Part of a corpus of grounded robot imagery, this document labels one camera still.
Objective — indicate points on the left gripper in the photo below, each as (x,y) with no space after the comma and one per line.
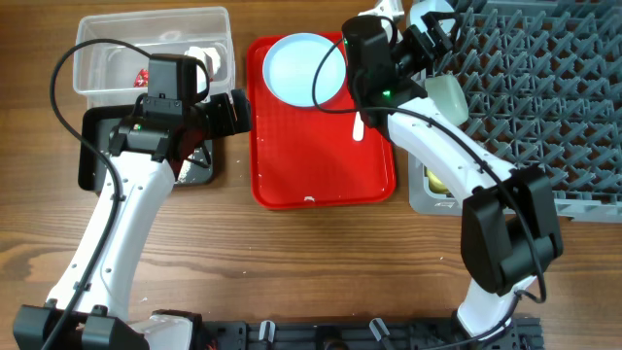
(226,124)

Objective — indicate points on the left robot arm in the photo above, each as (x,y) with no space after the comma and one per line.
(88,306)

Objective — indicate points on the light blue plate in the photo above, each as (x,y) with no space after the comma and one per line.
(290,65)

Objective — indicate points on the yellow plastic cup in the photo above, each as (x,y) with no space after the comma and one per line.
(435,185)

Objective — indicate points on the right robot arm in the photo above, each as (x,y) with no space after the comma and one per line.
(510,229)

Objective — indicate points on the clear plastic bin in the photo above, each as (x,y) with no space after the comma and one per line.
(105,74)

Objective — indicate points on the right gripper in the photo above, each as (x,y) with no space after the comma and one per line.
(423,56)

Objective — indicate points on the light blue bowl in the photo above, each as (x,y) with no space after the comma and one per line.
(418,9)

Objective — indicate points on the red snack wrapper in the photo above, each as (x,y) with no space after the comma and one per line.
(142,79)

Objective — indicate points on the white crumpled tissue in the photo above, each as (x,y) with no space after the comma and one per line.
(210,58)

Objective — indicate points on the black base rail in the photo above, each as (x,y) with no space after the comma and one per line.
(521,333)

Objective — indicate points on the red plastic tray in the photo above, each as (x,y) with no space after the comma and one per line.
(302,157)

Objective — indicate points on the green bowl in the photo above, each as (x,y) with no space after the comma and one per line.
(449,98)

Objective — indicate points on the grey dishwasher rack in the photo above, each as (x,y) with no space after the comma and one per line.
(542,81)

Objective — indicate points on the white plastic spoon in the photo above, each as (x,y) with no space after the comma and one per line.
(358,128)

